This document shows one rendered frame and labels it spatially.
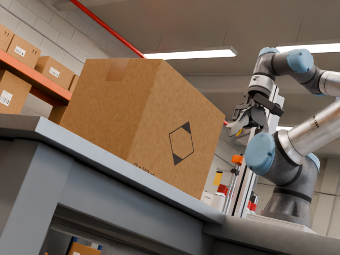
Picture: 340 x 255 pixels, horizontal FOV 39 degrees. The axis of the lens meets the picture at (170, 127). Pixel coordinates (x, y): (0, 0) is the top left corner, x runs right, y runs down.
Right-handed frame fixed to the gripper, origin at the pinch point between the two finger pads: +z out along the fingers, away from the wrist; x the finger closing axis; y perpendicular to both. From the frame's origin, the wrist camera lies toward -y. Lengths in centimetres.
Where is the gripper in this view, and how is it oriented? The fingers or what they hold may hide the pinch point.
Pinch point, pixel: (247, 147)
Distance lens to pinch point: 149.9
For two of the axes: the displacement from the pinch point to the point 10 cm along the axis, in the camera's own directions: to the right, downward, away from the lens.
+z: -3.2, 8.9, -3.2
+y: -6.1, 0.6, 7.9
